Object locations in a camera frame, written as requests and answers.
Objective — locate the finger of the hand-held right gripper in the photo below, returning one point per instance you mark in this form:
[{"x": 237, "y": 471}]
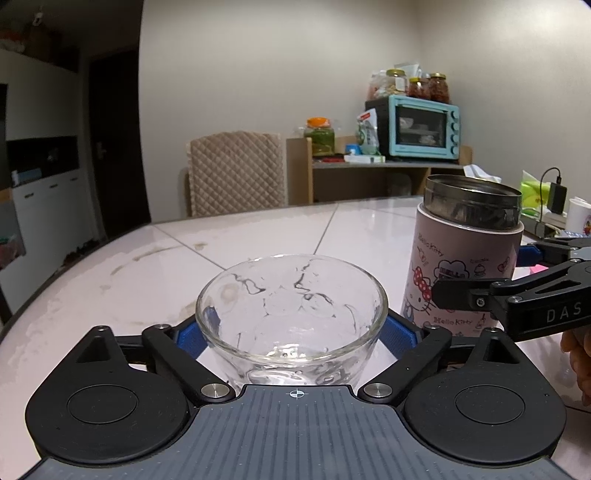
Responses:
[
  {"x": 461, "y": 295},
  {"x": 528, "y": 256}
]

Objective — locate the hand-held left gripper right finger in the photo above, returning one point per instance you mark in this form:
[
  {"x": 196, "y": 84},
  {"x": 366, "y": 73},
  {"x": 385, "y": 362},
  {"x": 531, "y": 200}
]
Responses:
[{"x": 399, "y": 334}]

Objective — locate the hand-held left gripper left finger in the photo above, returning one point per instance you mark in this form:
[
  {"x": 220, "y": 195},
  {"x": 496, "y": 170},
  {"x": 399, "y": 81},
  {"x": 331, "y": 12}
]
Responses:
[{"x": 191, "y": 334}]

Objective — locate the pink cartoon thermos bottle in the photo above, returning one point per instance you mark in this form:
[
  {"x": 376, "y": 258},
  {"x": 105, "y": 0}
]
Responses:
[{"x": 443, "y": 240}]

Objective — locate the clear glass bowl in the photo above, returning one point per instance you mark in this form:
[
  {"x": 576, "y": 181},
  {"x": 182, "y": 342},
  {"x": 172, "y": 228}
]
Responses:
[{"x": 295, "y": 300}]

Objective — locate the person's right hand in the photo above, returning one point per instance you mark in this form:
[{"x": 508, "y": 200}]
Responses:
[{"x": 579, "y": 364}]

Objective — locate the green tissue pack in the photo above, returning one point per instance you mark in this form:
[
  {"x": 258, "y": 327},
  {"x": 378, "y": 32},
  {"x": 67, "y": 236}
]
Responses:
[{"x": 533, "y": 194}]

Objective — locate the white printed mug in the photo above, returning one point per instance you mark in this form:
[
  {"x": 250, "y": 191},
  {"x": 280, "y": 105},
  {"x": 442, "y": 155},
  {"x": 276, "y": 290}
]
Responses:
[{"x": 579, "y": 219}]

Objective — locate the black charger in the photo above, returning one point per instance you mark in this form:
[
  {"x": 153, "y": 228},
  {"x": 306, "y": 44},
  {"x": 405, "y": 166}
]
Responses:
[{"x": 557, "y": 198}]

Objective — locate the beige quilted chair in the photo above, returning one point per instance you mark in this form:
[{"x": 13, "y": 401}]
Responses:
[{"x": 235, "y": 175}]

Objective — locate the flat white box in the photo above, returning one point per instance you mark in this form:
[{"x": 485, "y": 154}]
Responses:
[{"x": 364, "y": 158}]

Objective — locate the small blue container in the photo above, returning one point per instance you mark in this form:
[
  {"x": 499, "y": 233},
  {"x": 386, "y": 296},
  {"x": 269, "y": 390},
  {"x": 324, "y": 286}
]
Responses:
[{"x": 353, "y": 149}]

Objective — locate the white and green snack bag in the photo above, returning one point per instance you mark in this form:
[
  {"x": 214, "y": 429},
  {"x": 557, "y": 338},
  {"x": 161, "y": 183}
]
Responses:
[{"x": 368, "y": 134}]

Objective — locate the wooden side table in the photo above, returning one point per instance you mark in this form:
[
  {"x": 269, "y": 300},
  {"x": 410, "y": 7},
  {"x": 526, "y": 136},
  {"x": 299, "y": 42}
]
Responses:
[{"x": 300, "y": 175}]

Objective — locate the tall jar with red contents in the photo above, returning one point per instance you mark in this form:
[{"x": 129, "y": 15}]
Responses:
[{"x": 439, "y": 90}]

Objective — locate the teal toaster oven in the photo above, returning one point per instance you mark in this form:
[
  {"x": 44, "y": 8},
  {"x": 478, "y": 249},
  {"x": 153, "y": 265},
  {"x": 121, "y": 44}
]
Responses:
[{"x": 415, "y": 99}]

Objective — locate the small jar with red contents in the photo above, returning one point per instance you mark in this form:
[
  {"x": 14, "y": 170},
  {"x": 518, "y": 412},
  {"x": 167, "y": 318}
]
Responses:
[{"x": 419, "y": 90}]

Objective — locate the dark door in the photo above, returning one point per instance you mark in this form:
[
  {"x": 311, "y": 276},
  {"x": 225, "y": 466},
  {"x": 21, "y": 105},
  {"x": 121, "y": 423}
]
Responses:
[{"x": 115, "y": 138}]

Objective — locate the green jar with orange lid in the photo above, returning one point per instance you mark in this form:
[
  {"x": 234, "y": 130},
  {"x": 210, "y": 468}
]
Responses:
[{"x": 319, "y": 138}]

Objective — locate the glass jar with light contents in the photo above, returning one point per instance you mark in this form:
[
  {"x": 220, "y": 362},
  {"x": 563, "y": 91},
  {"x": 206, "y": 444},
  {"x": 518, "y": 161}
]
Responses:
[{"x": 396, "y": 84}]

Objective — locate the white paper packets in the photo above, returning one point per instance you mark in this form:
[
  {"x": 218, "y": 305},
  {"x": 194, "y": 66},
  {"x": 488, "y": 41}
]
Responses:
[{"x": 408, "y": 69}]

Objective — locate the clear plastic bag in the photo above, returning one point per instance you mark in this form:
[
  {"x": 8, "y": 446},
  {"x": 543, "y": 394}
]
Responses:
[{"x": 377, "y": 86}]

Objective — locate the blue box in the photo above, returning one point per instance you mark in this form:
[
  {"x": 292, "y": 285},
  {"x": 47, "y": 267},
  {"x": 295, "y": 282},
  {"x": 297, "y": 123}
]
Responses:
[{"x": 27, "y": 177}]

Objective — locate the white and black cabinet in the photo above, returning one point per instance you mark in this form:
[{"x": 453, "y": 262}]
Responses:
[{"x": 41, "y": 115}]

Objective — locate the cardboard boxes on cabinet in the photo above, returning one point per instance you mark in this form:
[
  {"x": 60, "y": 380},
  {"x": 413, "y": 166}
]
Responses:
[{"x": 27, "y": 44}]

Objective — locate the white security camera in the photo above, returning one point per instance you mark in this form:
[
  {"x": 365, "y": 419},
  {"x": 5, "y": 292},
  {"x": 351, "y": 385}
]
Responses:
[{"x": 39, "y": 18}]

